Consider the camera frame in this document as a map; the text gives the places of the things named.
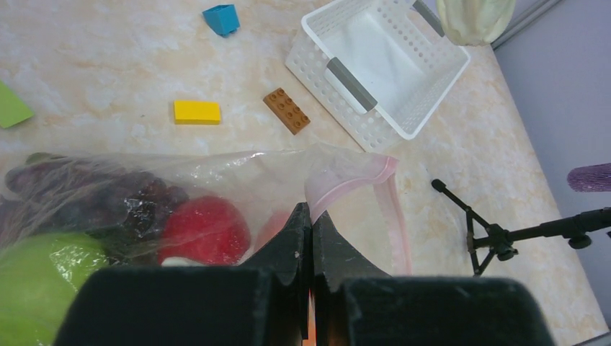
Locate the clear zip top bag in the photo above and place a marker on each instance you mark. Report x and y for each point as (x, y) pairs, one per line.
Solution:
(358, 188)

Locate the red apple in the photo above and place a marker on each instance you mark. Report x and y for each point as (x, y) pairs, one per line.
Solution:
(210, 230)

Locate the green lettuce leaf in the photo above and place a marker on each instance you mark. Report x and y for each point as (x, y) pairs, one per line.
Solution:
(474, 22)

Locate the blue block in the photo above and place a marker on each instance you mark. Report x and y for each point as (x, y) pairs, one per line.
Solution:
(222, 19)

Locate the brown lego brick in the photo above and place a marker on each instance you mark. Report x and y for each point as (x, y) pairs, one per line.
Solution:
(283, 106)

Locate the orange mini pumpkin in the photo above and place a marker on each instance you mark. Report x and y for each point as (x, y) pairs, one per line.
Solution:
(311, 339)

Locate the green lime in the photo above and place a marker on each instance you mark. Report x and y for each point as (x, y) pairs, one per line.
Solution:
(40, 277)

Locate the yellow lego brick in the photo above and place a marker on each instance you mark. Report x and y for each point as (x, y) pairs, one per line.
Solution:
(189, 112)

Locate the green toy block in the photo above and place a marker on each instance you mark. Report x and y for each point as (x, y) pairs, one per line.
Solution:
(13, 110)

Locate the dark red grape bunch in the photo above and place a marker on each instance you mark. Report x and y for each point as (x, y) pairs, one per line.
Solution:
(125, 209)

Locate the white perforated plastic basket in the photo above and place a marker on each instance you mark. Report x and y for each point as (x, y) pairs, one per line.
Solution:
(380, 68)

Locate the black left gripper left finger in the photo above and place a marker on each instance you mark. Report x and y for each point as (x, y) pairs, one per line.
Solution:
(282, 304)

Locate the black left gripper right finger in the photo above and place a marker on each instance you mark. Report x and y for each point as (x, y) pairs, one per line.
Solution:
(335, 260)

